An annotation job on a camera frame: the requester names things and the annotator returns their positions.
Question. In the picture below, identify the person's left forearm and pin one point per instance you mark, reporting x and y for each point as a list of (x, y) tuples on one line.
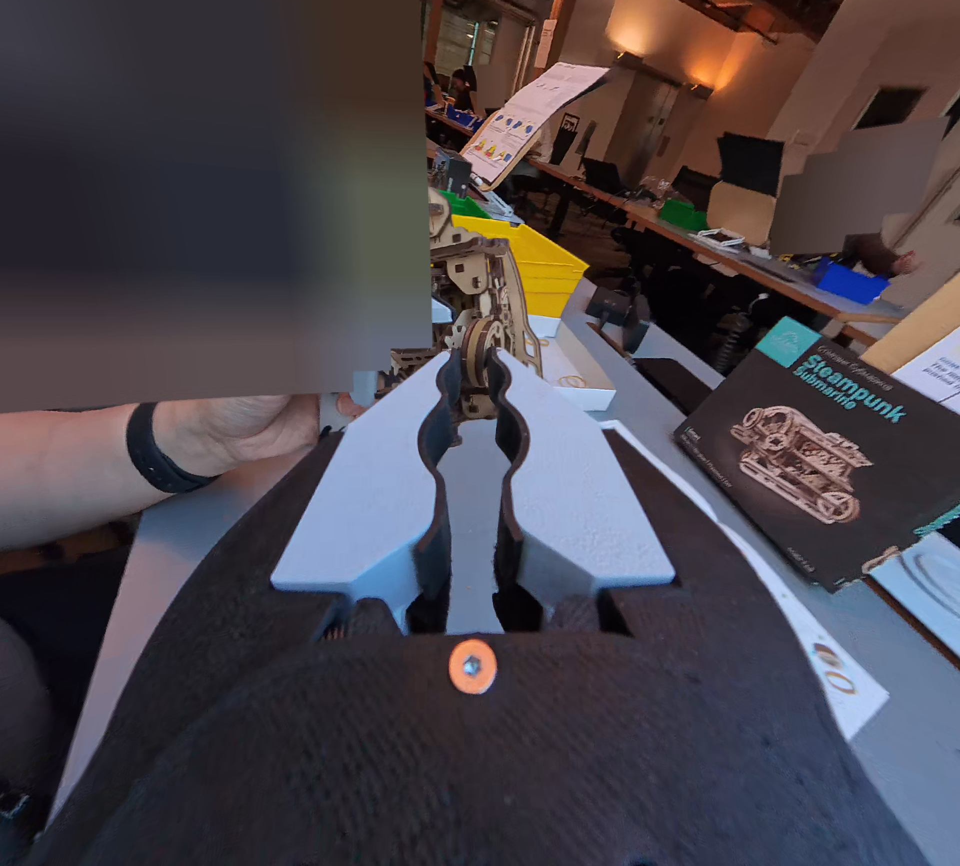
[(60, 476)]

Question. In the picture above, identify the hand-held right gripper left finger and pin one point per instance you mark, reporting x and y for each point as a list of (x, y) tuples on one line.
[(360, 506)]

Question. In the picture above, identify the small black device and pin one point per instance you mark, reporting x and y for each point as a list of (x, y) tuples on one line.
[(611, 304)]

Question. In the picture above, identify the white shallow tray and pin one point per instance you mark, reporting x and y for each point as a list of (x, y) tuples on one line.
[(585, 364)]

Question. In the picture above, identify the wooden document stand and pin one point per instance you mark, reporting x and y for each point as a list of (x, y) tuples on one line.
[(525, 155)]

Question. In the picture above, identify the person's left hand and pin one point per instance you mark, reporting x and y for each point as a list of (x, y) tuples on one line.
[(247, 431)]

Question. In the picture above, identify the open assembly booklet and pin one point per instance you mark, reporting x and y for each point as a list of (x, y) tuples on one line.
[(825, 678)]

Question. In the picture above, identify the yellow rubber band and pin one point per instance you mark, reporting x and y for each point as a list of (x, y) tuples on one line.
[(574, 381)]

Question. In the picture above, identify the black model kit box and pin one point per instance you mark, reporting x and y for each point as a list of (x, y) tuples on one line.
[(750, 476)]

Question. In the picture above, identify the blue plastic bin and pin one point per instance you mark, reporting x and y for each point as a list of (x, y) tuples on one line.
[(851, 285), (465, 122)]

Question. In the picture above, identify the white printed instruction sheet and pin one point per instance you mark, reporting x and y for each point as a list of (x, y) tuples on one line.
[(937, 379), (525, 109)]

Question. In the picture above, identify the open cardboard box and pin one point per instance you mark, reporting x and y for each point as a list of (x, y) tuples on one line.
[(739, 218)]

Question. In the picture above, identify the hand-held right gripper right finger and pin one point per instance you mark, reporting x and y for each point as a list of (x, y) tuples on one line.
[(577, 506)]

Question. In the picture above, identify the white tray with dark parts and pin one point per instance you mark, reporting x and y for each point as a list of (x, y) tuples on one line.
[(720, 238)]

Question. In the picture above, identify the brown wooden submarine model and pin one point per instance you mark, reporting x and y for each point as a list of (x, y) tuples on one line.
[(480, 281)]

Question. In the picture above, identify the black wristband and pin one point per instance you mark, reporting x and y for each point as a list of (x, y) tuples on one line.
[(150, 465)]

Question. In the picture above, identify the yellow plastic bin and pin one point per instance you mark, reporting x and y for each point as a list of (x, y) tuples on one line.
[(547, 266)]

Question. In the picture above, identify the long grey table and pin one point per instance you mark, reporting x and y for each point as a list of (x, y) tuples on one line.
[(787, 281)]

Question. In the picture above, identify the green plastic bin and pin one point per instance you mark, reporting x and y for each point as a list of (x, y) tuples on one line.
[(461, 205), (682, 215)]

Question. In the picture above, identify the pale plywood parts sheet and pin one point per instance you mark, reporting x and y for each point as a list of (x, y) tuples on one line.
[(930, 581)]

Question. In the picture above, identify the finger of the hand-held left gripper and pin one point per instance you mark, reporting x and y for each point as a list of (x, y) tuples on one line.
[(364, 385)]

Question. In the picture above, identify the dark grey equipment box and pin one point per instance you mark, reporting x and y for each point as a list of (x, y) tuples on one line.
[(454, 173)]

